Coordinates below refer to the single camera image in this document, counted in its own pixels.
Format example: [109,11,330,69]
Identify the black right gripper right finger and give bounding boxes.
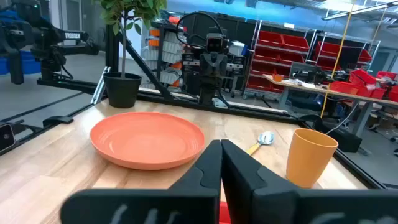
[221,139,398,224]

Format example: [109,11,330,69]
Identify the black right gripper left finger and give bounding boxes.
[60,139,223,224]

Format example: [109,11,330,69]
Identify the yellow-handled metal spoon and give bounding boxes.
[246,131,275,156]

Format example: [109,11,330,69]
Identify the yellow plastic cup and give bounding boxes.
[285,128,339,189]

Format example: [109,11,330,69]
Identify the orange plastic plate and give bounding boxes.
[90,111,206,171]

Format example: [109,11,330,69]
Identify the red plastic tray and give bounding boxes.
[219,201,232,224]

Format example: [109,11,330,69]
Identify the shelf with white orange bins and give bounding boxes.
[141,15,190,93]

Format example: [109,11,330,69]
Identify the metal rack with red bins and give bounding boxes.
[244,20,318,97]
[310,30,380,73]

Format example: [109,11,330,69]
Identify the artificial plant in black pot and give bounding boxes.
[93,0,167,109]

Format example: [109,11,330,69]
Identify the black box on floor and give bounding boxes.
[312,118,363,153]

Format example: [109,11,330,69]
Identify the red plastic bin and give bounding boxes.
[376,70,398,81]
[329,80,358,95]
[349,68,377,86]

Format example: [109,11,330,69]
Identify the wooden work table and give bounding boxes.
[262,73,398,138]

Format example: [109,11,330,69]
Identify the ceiling light strip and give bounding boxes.
[322,1,398,21]

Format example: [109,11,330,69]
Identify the blue plastic bin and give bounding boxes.
[0,49,42,76]

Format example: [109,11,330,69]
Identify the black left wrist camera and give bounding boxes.
[205,32,225,53]

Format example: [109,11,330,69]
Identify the silver corner bracket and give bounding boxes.
[212,96,229,109]

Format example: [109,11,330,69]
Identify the black aluminium table frame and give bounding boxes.
[0,24,398,190]

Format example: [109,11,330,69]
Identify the silver aluminium rail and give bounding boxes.
[90,66,110,105]

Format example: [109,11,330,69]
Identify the yellow hanging rope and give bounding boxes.
[320,0,356,118]

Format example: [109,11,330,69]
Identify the black frame clamp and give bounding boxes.
[42,115,75,128]

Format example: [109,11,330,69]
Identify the black table-level camera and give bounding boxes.
[0,123,16,153]

